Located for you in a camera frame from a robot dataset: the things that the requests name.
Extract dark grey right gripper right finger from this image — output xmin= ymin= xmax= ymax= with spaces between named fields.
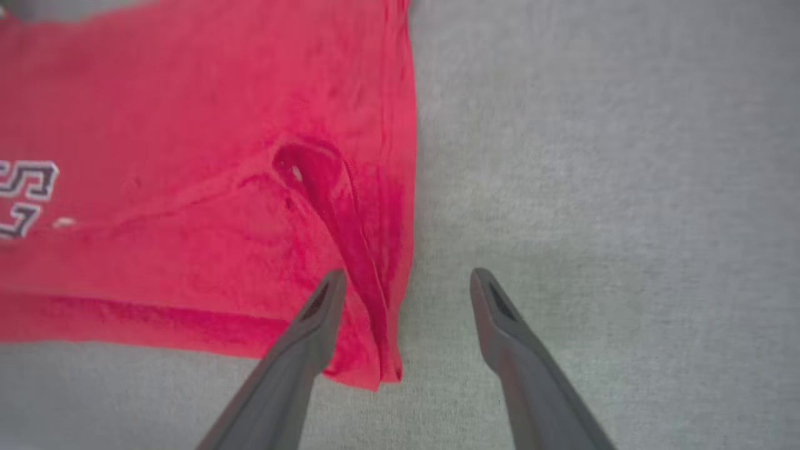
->
xmin=469 ymin=267 xmax=617 ymax=450

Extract grey fabric sofa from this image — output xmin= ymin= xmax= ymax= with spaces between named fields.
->
xmin=0 ymin=0 xmax=800 ymax=450

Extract red basketball jersey white sleeves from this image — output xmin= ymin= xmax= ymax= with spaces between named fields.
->
xmin=0 ymin=0 xmax=419 ymax=392

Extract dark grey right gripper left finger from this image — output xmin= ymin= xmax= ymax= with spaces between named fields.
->
xmin=196 ymin=268 xmax=348 ymax=450

